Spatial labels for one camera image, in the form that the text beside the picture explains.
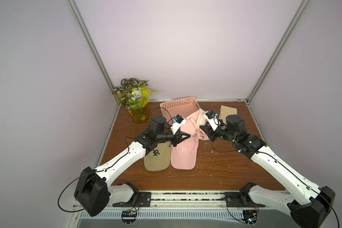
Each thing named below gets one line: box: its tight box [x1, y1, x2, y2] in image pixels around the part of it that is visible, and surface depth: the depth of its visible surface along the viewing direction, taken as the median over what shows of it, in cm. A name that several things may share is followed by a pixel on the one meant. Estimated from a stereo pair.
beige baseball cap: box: [143, 141, 172, 172], surface depth 87 cm
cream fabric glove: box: [218, 104, 238, 124], surface depth 116 cm
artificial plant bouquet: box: [112, 78, 158, 108], surface depth 99 cm
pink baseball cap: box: [170, 130, 200, 171], surface depth 87 cm
